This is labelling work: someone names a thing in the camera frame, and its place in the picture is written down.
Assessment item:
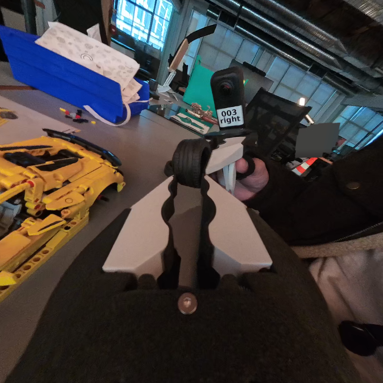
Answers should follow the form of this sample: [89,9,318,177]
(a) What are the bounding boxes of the grey desk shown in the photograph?
[0,61,228,380]

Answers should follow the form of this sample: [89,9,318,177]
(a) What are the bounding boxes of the silver ceiling duct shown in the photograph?
[209,0,383,78]

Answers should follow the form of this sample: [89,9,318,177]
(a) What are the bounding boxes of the black standing panel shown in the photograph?
[52,0,104,32]

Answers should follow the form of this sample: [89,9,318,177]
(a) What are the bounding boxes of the wheel picture instruction booklet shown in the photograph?
[0,96,81,144]

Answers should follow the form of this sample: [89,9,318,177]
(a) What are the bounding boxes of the cluster of small loose bricks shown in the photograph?
[59,107,97,124]

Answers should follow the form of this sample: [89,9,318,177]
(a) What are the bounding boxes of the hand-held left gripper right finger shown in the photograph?
[196,175,273,289]

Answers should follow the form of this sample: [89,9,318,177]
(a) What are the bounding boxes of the grey shirt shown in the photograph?
[308,248,383,383]

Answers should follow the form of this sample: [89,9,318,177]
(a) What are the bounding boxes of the orange striped traffic cone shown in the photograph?
[292,157,318,175]

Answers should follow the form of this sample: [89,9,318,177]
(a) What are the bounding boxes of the bright window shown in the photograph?
[115,0,174,42]

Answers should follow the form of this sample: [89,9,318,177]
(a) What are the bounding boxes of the person's right hand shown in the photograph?
[233,157,270,201]

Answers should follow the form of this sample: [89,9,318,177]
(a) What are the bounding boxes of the small wooden model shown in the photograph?
[186,103,219,124]

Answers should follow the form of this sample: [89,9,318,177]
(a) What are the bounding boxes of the yellow toy brick car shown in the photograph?
[0,128,125,301]

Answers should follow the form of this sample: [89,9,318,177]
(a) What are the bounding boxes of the dark tilted panel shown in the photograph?
[245,87,313,156]

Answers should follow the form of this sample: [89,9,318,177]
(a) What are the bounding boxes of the brown wooden post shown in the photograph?
[100,0,114,45]

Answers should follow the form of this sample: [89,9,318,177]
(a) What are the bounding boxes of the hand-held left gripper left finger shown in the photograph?
[102,176,181,289]

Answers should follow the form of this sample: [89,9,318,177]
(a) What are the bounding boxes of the blue plastic bin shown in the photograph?
[0,25,150,124]

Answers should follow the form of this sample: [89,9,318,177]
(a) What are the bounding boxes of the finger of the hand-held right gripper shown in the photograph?
[204,139,244,175]

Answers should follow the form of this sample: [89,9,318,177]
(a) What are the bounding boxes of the teal green box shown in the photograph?
[183,55,217,108]

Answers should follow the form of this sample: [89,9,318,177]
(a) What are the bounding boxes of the green and white leaflet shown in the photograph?
[169,112,213,134]

